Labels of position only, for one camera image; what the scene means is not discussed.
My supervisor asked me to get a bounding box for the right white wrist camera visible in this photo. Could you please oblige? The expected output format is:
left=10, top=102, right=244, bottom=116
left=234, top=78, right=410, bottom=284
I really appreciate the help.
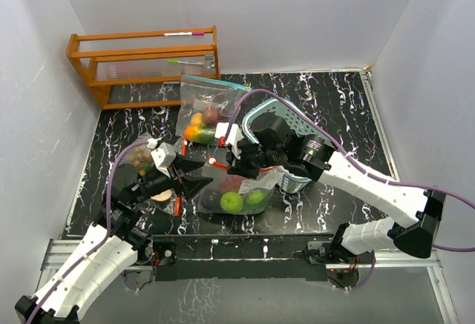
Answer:
left=214, top=122, right=243, bottom=159

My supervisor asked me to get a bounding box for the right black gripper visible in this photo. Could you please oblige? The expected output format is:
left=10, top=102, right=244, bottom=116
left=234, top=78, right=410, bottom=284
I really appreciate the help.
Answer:
left=226, top=138, right=285, bottom=180

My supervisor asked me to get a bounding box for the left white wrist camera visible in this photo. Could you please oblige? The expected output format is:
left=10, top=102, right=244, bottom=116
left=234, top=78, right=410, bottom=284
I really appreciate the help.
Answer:
left=146, top=138, right=176, bottom=178

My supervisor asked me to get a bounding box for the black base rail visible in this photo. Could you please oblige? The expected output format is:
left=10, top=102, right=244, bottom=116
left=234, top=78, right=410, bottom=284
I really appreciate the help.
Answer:
left=148, top=234, right=361, bottom=282

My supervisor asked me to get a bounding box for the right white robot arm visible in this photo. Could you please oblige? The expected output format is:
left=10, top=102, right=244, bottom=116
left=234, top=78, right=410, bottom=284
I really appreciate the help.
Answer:
left=218, top=113, right=445, bottom=262

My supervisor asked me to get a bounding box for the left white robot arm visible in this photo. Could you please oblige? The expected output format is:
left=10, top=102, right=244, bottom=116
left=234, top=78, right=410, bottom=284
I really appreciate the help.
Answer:
left=15, top=148, right=212, bottom=323

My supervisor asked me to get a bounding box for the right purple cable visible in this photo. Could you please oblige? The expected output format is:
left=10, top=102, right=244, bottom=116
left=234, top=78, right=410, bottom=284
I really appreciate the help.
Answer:
left=222, top=89, right=475, bottom=291

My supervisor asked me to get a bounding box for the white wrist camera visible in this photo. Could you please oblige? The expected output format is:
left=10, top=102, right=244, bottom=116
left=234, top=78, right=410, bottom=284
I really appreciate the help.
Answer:
left=146, top=138, right=176, bottom=178
left=214, top=122, right=243, bottom=159

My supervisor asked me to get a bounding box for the orange-zipper clear bag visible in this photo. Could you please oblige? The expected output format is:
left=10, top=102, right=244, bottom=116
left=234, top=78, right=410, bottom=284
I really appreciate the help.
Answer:
left=197, top=158, right=283, bottom=216
left=120, top=145, right=183, bottom=216

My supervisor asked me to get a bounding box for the purple cable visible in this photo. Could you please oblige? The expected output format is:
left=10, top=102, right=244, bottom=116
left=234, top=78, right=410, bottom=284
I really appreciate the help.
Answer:
left=222, top=89, right=475, bottom=291
left=24, top=139, right=159, bottom=324

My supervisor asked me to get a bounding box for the green lime fruit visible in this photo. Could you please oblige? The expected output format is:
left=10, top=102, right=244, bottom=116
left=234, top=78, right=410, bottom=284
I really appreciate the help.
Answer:
left=245, top=189, right=266, bottom=208

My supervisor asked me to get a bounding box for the white round bun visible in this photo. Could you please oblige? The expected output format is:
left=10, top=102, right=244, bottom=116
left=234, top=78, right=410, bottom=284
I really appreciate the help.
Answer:
left=151, top=189, right=174, bottom=203

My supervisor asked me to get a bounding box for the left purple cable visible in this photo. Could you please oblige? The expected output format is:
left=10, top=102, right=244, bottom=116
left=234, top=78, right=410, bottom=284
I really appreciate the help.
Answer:
left=24, top=139, right=159, bottom=324

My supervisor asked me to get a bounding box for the green yellow mango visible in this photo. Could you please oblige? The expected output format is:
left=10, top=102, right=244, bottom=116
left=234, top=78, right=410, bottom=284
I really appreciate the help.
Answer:
left=184, top=113, right=215, bottom=145

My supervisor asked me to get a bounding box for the orange wooden shelf rack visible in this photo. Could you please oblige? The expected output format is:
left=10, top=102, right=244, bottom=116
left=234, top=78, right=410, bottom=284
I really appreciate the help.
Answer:
left=66, top=26, right=220, bottom=110

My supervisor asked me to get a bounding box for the green marker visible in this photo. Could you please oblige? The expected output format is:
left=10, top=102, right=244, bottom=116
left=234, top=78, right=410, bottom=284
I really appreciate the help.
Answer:
left=168, top=59, right=205, bottom=66

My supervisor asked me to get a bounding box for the red grape bunch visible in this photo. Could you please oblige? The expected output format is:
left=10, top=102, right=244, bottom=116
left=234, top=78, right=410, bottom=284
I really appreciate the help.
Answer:
left=218, top=175, right=244, bottom=194

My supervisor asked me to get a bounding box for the light blue plastic basket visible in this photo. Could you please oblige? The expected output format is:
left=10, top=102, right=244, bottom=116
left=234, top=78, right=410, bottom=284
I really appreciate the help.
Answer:
left=242, top=98, right=335, bottom=194

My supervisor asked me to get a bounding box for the longan bunch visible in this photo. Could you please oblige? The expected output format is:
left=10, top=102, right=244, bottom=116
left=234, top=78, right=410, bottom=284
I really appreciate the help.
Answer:
left=125, top=145, right=154, bottom=176

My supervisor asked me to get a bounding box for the blue-zipper clear bag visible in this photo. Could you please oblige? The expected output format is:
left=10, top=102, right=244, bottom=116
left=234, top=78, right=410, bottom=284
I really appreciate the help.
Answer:
left=176, top=76, right=250, bottom=145

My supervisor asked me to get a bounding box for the red apple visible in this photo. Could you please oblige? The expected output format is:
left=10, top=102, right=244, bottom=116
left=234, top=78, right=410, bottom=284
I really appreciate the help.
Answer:
left=202, top=107, right=218, bottom=126

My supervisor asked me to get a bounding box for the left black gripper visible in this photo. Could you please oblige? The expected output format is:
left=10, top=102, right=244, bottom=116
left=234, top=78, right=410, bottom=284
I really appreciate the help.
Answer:
left=131, top=152, right=213, bottom=204

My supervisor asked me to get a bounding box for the pink white marker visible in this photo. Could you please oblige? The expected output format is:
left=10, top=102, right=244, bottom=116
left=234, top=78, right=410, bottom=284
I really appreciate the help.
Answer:
left=163, top=31, right=206, bottom=37

